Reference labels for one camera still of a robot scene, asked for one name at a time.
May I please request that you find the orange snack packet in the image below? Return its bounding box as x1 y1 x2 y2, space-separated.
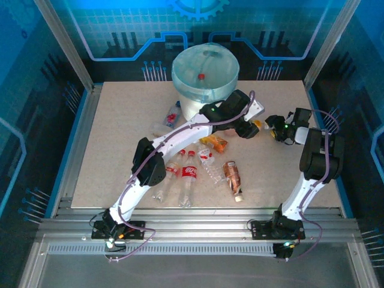
199 134 229 154

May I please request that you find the brown label white cap bottle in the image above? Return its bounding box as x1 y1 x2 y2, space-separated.
221 160 244 203

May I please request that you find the crushed clear ribbed bottle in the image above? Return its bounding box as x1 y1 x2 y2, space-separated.
196 143 224 184

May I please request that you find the clear plastic bottle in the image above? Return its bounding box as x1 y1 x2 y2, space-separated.
149 122 175 138

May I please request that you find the red cola label bottle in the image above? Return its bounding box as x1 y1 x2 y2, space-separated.
178 150 199 208

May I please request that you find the red white label bottle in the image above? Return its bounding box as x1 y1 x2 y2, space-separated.
151 149 187 203

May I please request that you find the white ribbed plastic bin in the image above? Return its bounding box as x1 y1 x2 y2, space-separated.
178 89 232 122

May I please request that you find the blue plastic bin liner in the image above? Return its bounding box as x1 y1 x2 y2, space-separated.
171 43 240 102

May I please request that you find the blue cap red label bottle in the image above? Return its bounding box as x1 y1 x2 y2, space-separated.
163 101 183 130

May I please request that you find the black right connector box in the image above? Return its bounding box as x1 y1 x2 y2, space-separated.
272 242 294 261

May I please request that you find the black connector box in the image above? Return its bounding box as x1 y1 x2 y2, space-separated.
104 236 127 253
272 242 294 261

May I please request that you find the black left connector box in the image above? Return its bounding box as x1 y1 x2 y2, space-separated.
104 236 127 253

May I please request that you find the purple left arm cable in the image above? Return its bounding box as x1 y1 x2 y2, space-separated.
107 89 256 263

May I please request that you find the aluminium frame post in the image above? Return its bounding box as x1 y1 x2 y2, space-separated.
303 0 362 91
33 0 96 92

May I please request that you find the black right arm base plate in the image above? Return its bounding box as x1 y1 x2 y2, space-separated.
251 220 306 240

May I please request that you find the aluminium front frame rail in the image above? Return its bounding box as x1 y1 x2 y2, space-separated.
37 208 365 245

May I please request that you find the grey slotted cable duct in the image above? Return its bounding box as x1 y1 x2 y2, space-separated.
47 244 278 256

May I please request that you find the aluminium side frame rail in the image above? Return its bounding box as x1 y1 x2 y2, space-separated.
49 85 104 218

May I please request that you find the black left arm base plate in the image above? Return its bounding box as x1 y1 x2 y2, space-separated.
91 220 147 240

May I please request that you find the aluminium lower frame rail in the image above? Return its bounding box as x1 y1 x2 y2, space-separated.
17 236 50 288
346 239 380 288

